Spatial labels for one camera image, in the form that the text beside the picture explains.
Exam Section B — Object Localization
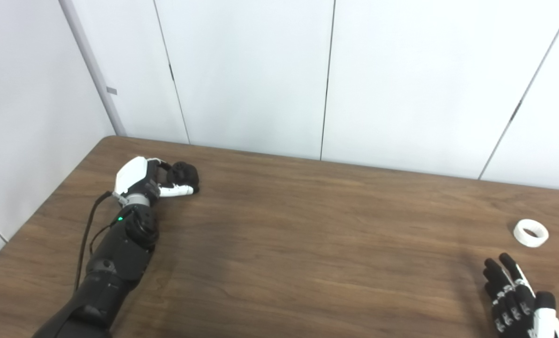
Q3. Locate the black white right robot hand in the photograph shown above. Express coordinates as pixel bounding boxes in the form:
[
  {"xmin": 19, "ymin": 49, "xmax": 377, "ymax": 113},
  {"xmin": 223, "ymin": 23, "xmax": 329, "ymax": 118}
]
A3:
[{"xmin": 482, "ymin": 253, "xmax": 559, "ymax": 338}]

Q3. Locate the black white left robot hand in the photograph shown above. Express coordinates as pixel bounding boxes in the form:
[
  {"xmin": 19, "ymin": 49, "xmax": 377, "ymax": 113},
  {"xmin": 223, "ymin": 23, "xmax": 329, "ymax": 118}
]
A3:
[{"xmin": 113, "ymin": 156, "xmax": 200, "ymax": 207}]

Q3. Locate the round black part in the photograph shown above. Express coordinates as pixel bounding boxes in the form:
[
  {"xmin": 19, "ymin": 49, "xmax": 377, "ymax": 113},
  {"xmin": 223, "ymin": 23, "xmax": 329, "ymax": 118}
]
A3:
[{"xmin": 167, "ymin": 161, "xmax": 201, "ymax": 193}]

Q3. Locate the white ring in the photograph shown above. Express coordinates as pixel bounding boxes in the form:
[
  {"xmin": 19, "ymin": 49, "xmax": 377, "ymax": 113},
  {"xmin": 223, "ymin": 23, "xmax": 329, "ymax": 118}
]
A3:
[{"xmin": 513, "ymin": 219, "xmax": 550, "ymax": 248}]

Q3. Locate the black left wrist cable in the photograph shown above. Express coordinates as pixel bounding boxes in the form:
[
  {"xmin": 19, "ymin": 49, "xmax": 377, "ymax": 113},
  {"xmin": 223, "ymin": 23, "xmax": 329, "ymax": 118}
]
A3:
[{"xmin": 74, "ymin": 190, "xmax": 121, "ymax": 292}]

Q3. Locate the grey wall corner trim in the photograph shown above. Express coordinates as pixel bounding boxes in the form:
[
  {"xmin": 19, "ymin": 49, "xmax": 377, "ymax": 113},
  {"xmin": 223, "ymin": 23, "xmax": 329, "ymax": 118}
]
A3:
[{"xmin": 59, "ymin": 0, "xmax": 128, "ymax": 137}]

